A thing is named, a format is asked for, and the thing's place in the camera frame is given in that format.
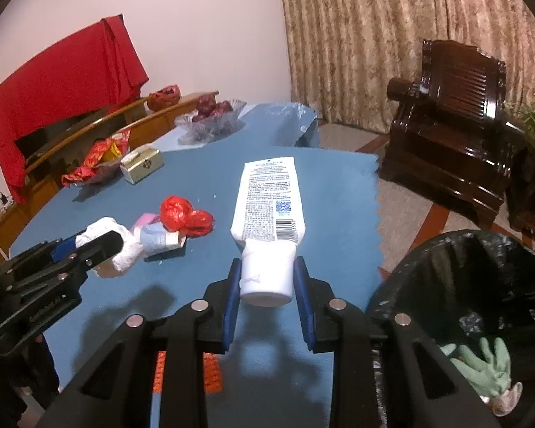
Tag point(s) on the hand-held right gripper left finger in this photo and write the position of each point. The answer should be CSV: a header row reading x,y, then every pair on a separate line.
x,y
231,307

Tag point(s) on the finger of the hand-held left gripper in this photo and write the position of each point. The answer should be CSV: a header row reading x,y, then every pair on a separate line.
x,y
67,247
105,245

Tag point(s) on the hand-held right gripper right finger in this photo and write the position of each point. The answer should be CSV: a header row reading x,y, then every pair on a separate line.
x,y
304,307

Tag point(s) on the large white paper wad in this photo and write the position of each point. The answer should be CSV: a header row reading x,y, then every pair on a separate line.
x,y
127,249

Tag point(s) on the white squeeze tube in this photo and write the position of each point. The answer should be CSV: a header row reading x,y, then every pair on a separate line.
x,y
267,196

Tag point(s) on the black lined trash bin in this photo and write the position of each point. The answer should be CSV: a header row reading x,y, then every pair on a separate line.
x,y
472,285

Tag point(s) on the green glove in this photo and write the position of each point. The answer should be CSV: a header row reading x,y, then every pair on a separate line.
x,y
486,361

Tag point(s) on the small white paper wad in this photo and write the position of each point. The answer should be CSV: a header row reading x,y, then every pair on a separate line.
x,y
504,400

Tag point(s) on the pink wrapper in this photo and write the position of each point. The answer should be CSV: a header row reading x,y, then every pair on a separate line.
x,y
146,220

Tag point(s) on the orange mesh bag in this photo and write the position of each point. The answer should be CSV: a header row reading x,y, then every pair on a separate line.
x,y
212,372

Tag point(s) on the glass candy dish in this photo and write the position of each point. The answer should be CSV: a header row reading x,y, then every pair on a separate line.
x,y
105,173

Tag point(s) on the red plastic bag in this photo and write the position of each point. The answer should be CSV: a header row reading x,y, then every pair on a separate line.
x,y
183,214

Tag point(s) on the tissue box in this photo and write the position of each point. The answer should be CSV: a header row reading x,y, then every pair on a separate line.
x,y
140,165

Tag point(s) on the black television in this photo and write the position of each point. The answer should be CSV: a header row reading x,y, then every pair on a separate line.
x,y
58,136

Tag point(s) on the blue tablecloth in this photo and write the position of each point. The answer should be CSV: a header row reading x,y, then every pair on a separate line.
x,y
330,196
272,125

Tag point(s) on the wooden television cabinet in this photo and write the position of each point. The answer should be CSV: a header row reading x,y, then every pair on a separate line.
x,y
160,120

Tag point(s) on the red apple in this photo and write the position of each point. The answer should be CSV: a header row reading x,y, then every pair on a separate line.
x,y
203,104
200,118
224,107

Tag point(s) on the glass fruit bowl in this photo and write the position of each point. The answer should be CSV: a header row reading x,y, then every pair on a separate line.
x,y
214,127

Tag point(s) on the red cloth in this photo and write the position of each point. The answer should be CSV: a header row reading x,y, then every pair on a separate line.
x,y
67,84

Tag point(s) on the dark wooden armchair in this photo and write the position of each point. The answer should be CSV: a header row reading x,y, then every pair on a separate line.
x,y
450,142

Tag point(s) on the dark wooden side table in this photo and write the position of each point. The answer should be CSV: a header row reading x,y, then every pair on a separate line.
x,y
533,196

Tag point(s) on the patterned beige curtain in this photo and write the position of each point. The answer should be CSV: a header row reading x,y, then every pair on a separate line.
x,y
383,31

